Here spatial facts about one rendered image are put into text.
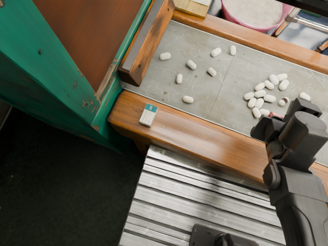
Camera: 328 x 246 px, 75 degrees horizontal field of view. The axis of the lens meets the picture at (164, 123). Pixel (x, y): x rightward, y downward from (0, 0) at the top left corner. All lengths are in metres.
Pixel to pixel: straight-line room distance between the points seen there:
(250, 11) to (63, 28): 0.70
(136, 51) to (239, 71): 0.35
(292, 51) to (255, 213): 0.53
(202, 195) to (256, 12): 0.67
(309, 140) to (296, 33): 0.66
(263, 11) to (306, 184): 0.68
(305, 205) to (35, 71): 0.44
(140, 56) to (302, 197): 0.48
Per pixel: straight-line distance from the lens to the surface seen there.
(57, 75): 0.38
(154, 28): 0.67
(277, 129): 0.52
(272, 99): 0.75
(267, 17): 0.94
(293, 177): 0.44
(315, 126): 0.46
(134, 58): 0.60
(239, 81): 0.75
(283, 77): 0.80
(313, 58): 0.88
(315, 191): 0.45
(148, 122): 0.61
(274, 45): 0.84
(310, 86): 0.86
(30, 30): 0.32
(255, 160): 0.67
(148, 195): 0.71
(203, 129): 0.64
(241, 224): 0.76
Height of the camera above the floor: 1.37
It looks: 75 degrees down
